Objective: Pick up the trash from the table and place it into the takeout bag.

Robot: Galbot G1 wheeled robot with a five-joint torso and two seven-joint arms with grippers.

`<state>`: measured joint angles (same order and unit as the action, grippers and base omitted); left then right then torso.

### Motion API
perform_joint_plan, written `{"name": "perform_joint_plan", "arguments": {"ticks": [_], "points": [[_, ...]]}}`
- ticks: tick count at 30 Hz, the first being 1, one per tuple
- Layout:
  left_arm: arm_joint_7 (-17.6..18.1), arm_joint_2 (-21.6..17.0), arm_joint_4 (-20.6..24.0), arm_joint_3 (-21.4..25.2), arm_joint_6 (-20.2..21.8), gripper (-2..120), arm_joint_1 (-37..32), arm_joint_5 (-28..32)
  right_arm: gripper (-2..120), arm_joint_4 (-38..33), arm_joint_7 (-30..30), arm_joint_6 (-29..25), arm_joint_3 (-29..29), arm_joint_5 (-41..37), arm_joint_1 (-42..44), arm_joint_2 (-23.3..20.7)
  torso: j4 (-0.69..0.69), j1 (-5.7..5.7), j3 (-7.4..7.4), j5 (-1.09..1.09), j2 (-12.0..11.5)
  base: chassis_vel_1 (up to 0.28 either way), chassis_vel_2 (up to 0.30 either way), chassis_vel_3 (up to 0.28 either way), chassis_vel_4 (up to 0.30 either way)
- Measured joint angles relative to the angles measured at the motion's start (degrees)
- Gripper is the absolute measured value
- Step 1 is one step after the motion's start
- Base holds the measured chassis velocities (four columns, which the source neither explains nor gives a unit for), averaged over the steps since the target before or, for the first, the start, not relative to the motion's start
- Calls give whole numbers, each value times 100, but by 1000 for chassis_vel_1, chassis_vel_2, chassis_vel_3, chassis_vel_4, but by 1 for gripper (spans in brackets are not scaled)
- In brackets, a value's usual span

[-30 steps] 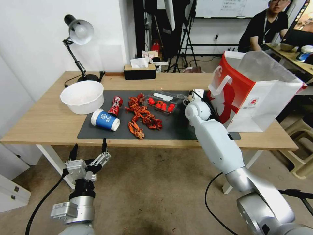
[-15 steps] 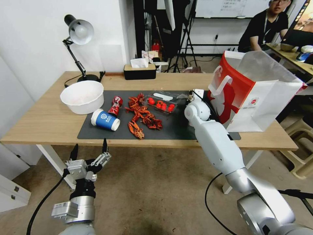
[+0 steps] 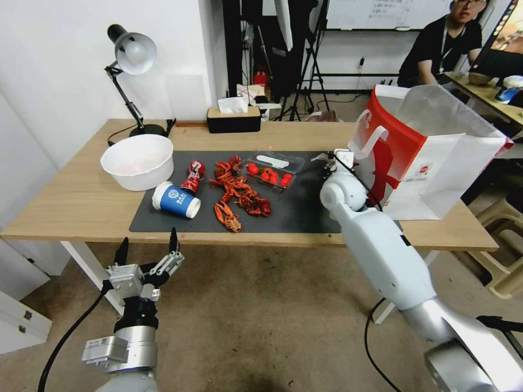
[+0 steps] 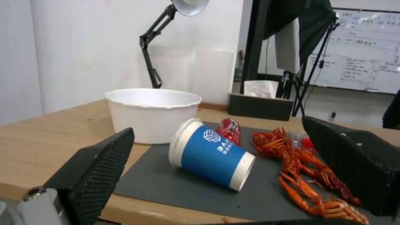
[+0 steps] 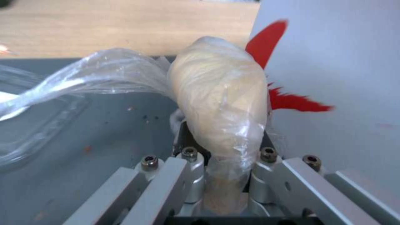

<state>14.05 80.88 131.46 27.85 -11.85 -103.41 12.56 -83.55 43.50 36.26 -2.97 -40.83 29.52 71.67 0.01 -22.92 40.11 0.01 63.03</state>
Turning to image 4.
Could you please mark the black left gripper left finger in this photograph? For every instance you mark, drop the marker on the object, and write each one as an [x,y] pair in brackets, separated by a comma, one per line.
[90,178]

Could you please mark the red crayfish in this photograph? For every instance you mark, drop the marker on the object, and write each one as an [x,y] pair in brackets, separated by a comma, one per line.
[306,173]

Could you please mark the black photo light stand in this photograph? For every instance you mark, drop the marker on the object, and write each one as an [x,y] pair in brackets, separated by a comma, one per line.
[300,46]

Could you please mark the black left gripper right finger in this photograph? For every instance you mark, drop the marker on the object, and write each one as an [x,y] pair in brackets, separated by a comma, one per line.
[359,164]

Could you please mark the whiteboard with writing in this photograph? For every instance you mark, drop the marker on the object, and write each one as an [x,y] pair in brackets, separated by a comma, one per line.
[359,46]

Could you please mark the clear plastic wrapper red print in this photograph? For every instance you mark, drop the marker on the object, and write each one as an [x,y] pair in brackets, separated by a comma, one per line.
[301,140]

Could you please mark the black desk lamp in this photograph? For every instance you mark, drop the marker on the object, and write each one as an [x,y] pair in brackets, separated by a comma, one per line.
[162,35]

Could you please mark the white round takeout bowl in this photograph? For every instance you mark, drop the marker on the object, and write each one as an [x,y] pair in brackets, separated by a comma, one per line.
[153,114]

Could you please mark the blue and white paper cup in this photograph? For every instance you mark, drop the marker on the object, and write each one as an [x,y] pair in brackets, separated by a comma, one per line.
[209,154]

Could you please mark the dark grey table mat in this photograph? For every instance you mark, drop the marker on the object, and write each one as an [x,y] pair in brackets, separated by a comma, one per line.
[187,185]

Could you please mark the red crumpled foil wrapper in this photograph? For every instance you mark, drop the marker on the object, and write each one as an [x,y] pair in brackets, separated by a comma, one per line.
[229,131]

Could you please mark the dark tissue box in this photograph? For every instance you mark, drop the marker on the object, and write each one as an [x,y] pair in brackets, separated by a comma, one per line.
[259,107]

